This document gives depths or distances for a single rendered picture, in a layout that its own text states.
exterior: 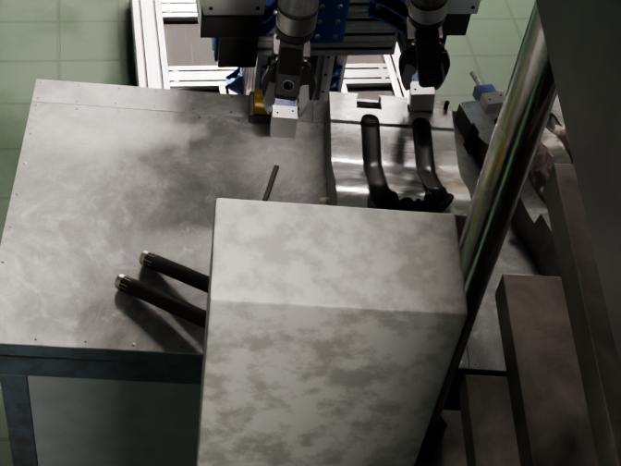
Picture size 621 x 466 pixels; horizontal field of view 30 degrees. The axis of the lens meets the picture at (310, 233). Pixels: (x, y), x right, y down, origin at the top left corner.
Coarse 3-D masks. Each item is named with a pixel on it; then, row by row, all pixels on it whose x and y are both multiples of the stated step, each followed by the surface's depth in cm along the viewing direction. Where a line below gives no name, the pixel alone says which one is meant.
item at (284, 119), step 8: (280, 104) 232; (288, 104) 232; (272, 112) 230; (280, 112) 229; (288, 112) 229; (296, 112) 229; (272, 120) 228; (280, 120) 228; (288, 120) 228; (296, 120) 228; (272, 128) 230; (280, 128) 230; (288, 128) 230; (296, 128) 230; (272, 136) 231; (280, 136) 231; (288, 136) 231
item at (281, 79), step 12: (288, 48) 216; (300, 48) 216; (288, 60) 216; (300, 60) 216; (276, 72) 216; (288, 72) 215; (300, 72) 216; (276, 84) 215; (288, 84) 214; (276, 96) 216; (288, 96) 215
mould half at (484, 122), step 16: (464, 112) 251; (480, 112) 251; (496, 112) 252; (560, 112) 254; (464, 128) 252; (480, 128) 248; (480, 144) 246; (560, 144) 241; (480, 160) 247; (560, 160) 238; (528, 176) 235; (528, 192) 233; (528, 208) 231; (544, 208) 231; (512, 224) 237; (528, 224) 231; (544, 224) 224; (528, 240) 232; (544, 240) 225; (544, 256) 226; (544, 272) 227
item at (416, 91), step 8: (416, 72) 245; (416, 80) 243; (416, 88) 240; (424, 88) 240; (432, 88) 240; (416, 96) 240; (424, 96) 240; (432, 96) 240; (416, 104) 242; (424, 104) 242; (432, 104) 242
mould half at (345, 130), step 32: (352, 96) 244; (384, 96) 246; (352, 128) 238; (384, 128) 240; (448, 128) 241; (352, 160) 233; (384, 160) 234; (448, 160) 236; (352, 192) 219; (416, 192) 222; (448, 192) 223
